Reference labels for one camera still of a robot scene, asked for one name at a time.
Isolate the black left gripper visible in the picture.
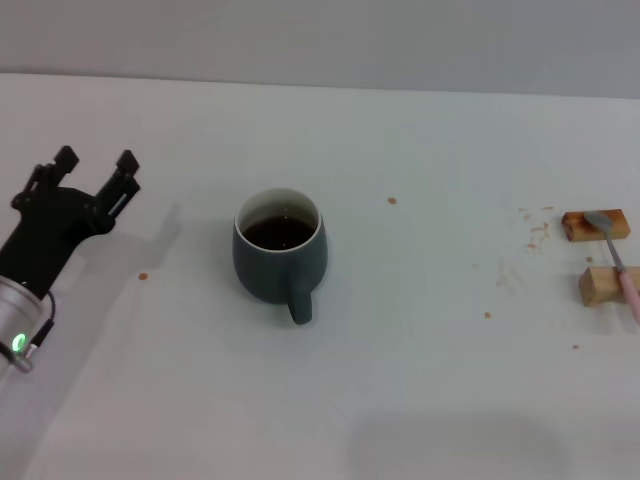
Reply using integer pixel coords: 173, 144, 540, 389
0, 145, 143, 295

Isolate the grey cup with coffee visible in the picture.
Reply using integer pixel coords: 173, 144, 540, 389
231, 187, 330, 326

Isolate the pink handled metal spoon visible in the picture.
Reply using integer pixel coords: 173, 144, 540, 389
583, 210, 640, 325

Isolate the plain wooden block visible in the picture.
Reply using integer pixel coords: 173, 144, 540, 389
578, 265, 640, 308

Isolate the coffee stained wooden block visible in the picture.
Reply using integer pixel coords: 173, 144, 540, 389
560, 208, 630, 243

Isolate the black wrist cable with plug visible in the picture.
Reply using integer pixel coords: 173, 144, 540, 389
8, 290, 58, 374

